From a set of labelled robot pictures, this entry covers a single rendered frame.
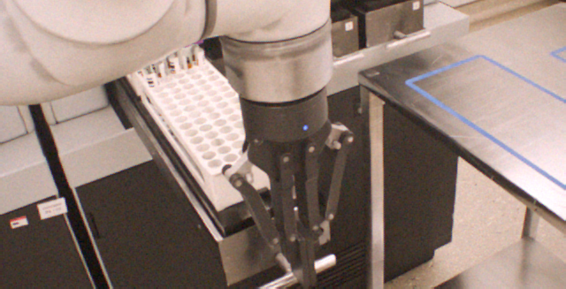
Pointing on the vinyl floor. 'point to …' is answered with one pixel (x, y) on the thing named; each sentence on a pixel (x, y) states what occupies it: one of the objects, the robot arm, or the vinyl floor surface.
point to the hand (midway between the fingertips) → (301, 254)
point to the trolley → (482, 134)
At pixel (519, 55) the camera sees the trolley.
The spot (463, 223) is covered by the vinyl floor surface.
